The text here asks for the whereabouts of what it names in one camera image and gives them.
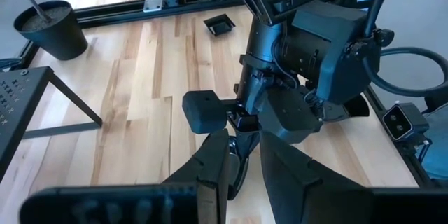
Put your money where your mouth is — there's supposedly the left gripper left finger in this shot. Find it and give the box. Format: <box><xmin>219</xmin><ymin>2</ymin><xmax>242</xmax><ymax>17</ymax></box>
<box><xmin>162</xmin><ymin>129</ymin><xmax>230</xmax><ymax>224</ymax></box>

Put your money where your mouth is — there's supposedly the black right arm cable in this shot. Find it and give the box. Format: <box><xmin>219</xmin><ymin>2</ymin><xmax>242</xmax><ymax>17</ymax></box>
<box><xmin>362</xmin><ymin>0</ymin><xmax>448</xmax><ymax>98</ymax></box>

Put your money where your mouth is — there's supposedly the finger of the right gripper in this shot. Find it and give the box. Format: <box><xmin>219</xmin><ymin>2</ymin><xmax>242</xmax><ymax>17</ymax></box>
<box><xmin>228</xmin><ymin>111</ymin><xmax>246</xmax><ymax>136</ymax></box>
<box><xmin>244</xmin><ymin>113</ymin><xmax>261</xmax><ymax>134</ymax></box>

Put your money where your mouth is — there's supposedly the black perforated metal shelf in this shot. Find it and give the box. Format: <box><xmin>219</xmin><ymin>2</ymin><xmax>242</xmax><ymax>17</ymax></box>
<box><xmin>0</xmin><ymin>65</ymin><xmax>104</xmax><ymax>183</ymax></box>

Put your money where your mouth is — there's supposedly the table-level camera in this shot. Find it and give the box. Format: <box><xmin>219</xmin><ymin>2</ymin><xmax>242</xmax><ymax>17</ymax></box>
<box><xmin>381</xmin><ymin>102</ymin><xmax>431</xmax><ymax>148</ymax></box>

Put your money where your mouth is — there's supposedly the blue fabric object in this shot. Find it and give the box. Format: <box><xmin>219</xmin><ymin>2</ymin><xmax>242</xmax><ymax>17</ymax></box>
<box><xmin>416</xmin><ymin>104</ymin><xmax>448</xmax><ymax>183</ymax></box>

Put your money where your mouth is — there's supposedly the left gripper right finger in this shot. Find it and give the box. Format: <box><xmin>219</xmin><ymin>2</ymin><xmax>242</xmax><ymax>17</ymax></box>
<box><xmin>259</xmin><ymin>131</ymin><xmax>372</xmax><ymax>224</ymax></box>

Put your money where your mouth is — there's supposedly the green potted plant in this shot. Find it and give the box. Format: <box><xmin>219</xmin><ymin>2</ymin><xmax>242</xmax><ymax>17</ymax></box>
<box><xmin>5</xmin><ymin>0</ymin><xmax>89</xmax><ymax>62</ymax></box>

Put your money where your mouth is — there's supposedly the small black square plate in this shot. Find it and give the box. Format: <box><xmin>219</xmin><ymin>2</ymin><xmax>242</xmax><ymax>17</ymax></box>
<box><xmin>203</xmin><ymin>13</ymin><xmax>237</xmax><ymax>38</ymax></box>

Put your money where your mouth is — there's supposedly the black aluminium rig frame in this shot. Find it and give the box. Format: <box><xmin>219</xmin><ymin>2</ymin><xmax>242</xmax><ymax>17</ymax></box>
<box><xmin>0</xmin><ymin>0</ymin><xmax>448</xmax><ymax>190</ymax></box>

